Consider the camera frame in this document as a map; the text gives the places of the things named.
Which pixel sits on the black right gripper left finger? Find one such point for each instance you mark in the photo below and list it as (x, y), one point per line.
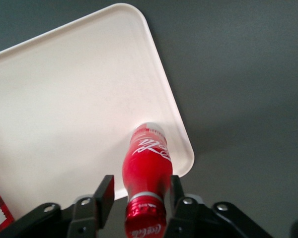
(104, 198)

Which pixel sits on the white plastic tray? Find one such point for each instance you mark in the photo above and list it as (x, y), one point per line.
(77, 99)

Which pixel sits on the red coke bottle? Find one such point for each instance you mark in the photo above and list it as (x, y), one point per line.
(146, 171)

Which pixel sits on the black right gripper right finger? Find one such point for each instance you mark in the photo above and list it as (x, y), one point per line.
(188, 218)

